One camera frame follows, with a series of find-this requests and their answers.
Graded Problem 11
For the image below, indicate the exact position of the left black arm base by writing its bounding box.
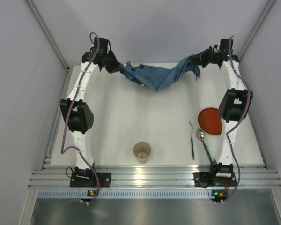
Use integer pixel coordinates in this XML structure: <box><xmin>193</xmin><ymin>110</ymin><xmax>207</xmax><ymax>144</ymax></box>
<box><xmin>70</xmin><ymin>172</ymin><xmax>111</xmax><ymax>188</ymax></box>

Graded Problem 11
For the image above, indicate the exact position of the left aluminium frame post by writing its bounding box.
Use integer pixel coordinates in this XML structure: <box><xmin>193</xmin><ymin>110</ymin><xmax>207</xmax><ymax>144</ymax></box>
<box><xmin>25</xmin><ymin>0</ymin><xmax>72</xmax><ymax>71</ymax></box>

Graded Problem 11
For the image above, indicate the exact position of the blue letter-print cloth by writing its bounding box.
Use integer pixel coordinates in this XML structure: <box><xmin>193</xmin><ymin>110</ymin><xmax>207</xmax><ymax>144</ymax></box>
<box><xmin>119</xmin><ymin>57</ymin><xmax>200</xmax><ymax>91</ymax></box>

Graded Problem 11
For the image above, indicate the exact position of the beige plastic cup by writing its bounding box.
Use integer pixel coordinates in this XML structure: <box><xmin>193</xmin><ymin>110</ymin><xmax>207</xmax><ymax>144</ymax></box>
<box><xmin>133</xmin><ymin>142</ymin><xmax>152</xmax><ymax>164</ymax></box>

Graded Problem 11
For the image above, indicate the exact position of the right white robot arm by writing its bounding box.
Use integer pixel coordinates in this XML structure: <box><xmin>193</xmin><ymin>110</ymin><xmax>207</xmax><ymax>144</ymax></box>
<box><xmin>191</xmin><ymin>37</ymin><xmax>253</xmax><ymax>166</ymax></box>

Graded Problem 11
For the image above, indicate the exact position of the red plastic plate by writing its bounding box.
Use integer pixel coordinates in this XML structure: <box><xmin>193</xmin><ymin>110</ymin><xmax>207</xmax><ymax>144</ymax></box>
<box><xmin>198</xmin><ymin>107</ymin><xmax>222</xmax><ymax>135</ymax></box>

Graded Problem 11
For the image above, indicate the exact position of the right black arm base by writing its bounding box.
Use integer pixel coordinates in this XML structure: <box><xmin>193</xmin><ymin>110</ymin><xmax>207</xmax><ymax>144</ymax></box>
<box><xmin>193</xmin><ymin>172</ymin><xmax>237</xmax><ymax>188</ymax></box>

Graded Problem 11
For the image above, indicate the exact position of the metal spoon green handle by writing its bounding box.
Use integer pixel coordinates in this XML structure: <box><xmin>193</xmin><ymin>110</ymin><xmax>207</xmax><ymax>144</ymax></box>
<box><xmin>196</xmin><ymin>128</ymin><xmax>213</xmax><ymax>164</ymax></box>

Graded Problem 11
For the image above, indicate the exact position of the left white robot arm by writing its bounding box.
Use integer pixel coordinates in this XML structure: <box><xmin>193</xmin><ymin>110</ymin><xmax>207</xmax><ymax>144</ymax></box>
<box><xmin>59</xmin><ymin>37</ymin><xmax>120</xmax><ymax>170</ymax></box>

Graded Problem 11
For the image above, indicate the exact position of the aluminium mounting rail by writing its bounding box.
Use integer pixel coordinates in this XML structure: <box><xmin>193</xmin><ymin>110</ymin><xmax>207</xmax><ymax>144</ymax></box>
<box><xmin>28</xmin><ymin>165</ymin><xmax>281</xmax><ymax>188</ymax></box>

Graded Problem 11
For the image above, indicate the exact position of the aluminium frame post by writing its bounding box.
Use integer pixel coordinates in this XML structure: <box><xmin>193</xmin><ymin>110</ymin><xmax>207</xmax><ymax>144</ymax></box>
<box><xmin>238</xmin><ymin>0</ymin><xmax>277</xmax><ymax>61</ymax></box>
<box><xmin>25</xmin><ymin>0</ymin><xmax>72</xmax><ymax>71</ymax></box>

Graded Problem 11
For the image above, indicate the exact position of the slotted grey cable duct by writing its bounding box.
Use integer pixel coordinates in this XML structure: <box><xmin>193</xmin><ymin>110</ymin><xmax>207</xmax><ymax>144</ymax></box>
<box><xmin>37</xmin><ymin>189</ymin><xmax>227</xmax><ymax>199</ymax></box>

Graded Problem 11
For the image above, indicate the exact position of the right aluminium frame post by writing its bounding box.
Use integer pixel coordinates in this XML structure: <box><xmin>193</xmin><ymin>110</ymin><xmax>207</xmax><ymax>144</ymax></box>
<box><xmin>238</xmin><ymin>0</ymin><xmax>277</xmax><ymax>61</ymax></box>

